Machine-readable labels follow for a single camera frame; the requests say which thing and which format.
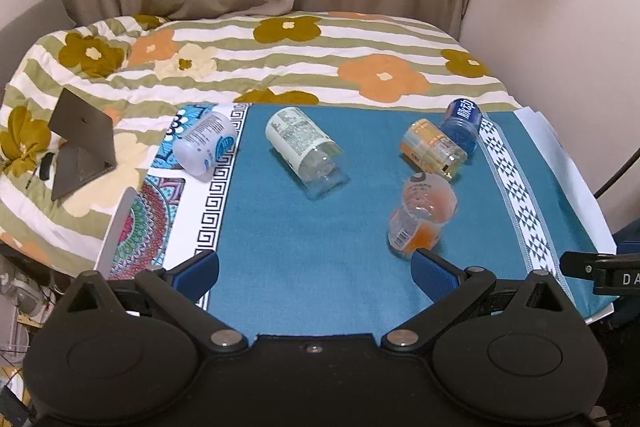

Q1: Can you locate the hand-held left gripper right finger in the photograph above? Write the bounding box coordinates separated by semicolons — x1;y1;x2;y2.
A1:
382;249;587;354

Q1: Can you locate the grey laptop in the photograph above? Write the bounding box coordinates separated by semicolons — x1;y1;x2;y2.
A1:
48;88;119;202

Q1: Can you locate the clear bottle white label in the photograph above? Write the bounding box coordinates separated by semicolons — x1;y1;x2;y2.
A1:
265;107;351;202

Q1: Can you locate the blue-labelled bottle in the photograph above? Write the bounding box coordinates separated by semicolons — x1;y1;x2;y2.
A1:
440;98;483;156

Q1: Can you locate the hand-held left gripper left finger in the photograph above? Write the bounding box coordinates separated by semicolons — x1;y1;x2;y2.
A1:
47;250;249;354

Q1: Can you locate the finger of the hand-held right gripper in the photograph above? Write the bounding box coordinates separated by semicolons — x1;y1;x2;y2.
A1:
560;250;621;279

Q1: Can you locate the mandala patterned cloth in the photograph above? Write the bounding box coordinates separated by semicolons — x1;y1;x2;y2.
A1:
106;103;251;309

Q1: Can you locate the bottle with blue-white label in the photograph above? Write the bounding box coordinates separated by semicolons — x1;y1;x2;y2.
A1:
172;111;239;178

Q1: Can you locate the dark blue object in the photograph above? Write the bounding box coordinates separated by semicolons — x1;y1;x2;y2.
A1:
612;226;640;258

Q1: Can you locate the grey cushion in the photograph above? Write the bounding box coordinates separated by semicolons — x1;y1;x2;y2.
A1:
0;0;79;88

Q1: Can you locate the orange drink bottle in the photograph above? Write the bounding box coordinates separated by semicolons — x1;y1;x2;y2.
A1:
387;173;459;261

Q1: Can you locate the teal cloth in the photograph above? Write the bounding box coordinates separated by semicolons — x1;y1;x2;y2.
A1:
200;103;619;339

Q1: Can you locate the white board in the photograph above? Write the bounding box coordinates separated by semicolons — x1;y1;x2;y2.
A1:
93;187;139;281

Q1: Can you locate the black cable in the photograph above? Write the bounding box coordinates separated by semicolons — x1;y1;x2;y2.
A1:
592;131;640;200

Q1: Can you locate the orange-labelled clear bottle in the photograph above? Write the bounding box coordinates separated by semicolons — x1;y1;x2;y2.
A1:
399;118;469;180

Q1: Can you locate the floral striped blanket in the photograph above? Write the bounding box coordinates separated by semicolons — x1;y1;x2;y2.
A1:
0;11;519;282

